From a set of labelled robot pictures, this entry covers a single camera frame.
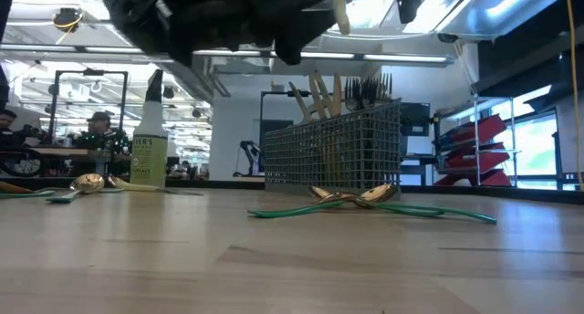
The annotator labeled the red storage bin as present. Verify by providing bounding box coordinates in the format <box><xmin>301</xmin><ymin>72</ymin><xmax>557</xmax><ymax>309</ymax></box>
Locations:
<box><xmin>440</xmin><ymin>114</ymin><xmax>507</xmax><ymax>146</ymax></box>
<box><xmin>433</xmin><ymin>167</ymin><xmax>513</xmax><ymax>188</ymax></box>
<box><xmin>444</xmin><ymin>142</ymin><xmax>511</xmax><ymax>170</ymax></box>

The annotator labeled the background wooden table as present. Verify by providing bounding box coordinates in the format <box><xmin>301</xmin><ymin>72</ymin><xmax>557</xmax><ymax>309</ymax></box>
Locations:
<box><xmin>0</xmin><ymin>144</ymin><xmax>133</xmax><ymax>176</ymax></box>

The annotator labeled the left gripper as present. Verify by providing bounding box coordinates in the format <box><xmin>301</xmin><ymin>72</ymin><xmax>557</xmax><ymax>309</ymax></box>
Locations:
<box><xmin>154</xmin><ymin>0</ymin><xmax>338</xmax><ymax>67</ymax></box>

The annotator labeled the long led light bar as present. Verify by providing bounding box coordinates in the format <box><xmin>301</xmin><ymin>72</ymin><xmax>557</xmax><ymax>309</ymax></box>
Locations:
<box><xmin>0</xmin><ymin>43</ymin><xmax>453</xmax><ymax>64</ymax></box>

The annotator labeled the dark monitor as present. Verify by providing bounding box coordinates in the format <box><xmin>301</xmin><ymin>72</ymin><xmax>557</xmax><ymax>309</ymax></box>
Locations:
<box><xmin>400</xmin><ymin>102</ymin><xmax>432</xmax><ymax>138</ymax></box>

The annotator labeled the metal shelf rack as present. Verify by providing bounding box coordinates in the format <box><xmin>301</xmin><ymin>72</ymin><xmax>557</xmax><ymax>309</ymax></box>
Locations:
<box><xmin>455</xmin><ymin>94</ymin><xmax>521</xmax><ymax>188</ymax></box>

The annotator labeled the grey plastic cutlery basket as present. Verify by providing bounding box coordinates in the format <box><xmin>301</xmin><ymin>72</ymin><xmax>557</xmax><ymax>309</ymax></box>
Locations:
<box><xmin>263</xmin><ymin>97</ymin><xmax>402</xmax><ymax>196</ymax></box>

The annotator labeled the black ceiling-mounted device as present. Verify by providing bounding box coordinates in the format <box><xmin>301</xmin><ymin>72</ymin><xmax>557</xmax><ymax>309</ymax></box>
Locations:
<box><xmin>51</xmin><ymin>6</ymin><xmax>85</xmax><ymax>34</ymax></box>

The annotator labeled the spray bottle yellow-green label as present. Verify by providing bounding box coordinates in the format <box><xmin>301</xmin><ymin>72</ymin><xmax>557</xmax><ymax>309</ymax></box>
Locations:
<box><xmin>130</xmin><ymin>68</ymin><xmax>170</xmax><ymax>189</ymax></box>

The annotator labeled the black metal rig frame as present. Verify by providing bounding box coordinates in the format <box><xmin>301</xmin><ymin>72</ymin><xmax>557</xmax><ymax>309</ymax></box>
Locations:
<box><xmin>48</xmin><ymin>68</ymin><xmax>130</xmax><ymax>140</ymax></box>

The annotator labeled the black fork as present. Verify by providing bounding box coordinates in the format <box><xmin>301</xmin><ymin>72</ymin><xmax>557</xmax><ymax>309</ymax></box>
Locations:
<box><xmin>381</xmin><ymin>73</ymin><xmax>393</xmax><ymax>106</ymax></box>
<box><xmin>368</xmin><ymin>74</ymin><xmax>383</xmax><ymax>109</ymax></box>
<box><xmin>356</xmin><ymin>74</ymin><xmax>371</xmax><ymax>110</ymax></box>
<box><xmin>344</xmin><ymin>75</ymin><xmax>360</xmax><ymax>112</ymax></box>

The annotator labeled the black metal stand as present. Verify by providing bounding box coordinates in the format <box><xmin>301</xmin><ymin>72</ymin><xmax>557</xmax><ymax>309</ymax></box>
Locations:
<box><xmin>258</xmin><ymin>89</ymin><xmax>323</xmax><ymax>123</ymax></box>

